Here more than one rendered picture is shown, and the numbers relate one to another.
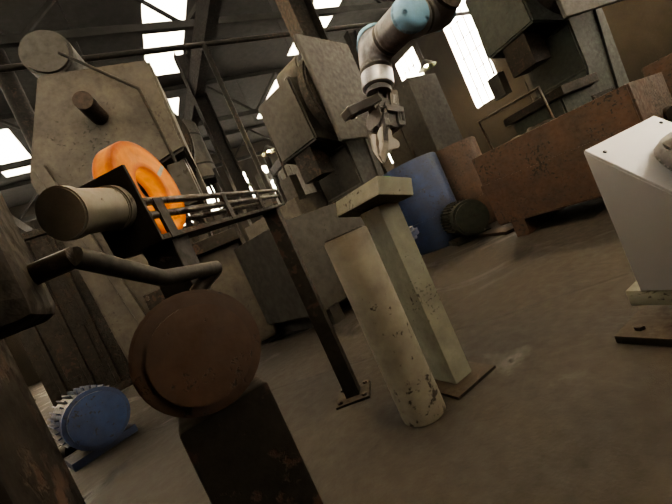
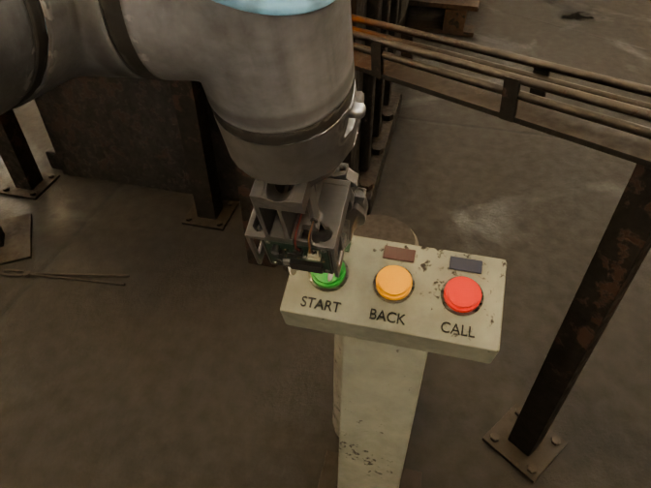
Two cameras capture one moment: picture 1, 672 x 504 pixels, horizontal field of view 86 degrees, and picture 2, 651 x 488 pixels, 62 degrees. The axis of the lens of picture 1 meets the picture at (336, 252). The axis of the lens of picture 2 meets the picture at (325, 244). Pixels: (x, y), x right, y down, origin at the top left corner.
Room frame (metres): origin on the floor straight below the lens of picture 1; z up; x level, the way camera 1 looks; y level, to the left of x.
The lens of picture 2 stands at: (1.24, -0.53, 1.04)
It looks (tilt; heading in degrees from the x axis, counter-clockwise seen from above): 43 degrees down; 131
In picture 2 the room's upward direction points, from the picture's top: straight up
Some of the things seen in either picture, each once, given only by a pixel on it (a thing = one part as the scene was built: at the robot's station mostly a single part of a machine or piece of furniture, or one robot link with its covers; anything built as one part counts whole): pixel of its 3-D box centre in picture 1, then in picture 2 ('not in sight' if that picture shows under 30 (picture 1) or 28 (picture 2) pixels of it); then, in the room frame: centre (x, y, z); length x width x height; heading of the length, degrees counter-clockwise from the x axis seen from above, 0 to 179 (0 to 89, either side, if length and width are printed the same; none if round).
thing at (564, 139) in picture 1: (576, 160); not in sight; (2.34, -1.68, 0.33); 0.93 x 0.73 x 0.66; 34
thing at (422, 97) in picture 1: (428, 157); not in sight; (5.14, -1.76, 1.00); 0.80 x 0.63 x 2.00; 32
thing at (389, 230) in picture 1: (411, 282); (377, 418); (1.03, -0.16, 0.31); 0.24 x 0.16 x 0.62; 27
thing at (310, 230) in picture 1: (318, 261); not in sight; (2.86, 0.16, 0.39); 1.03 x 0.83 x 0.77; 132
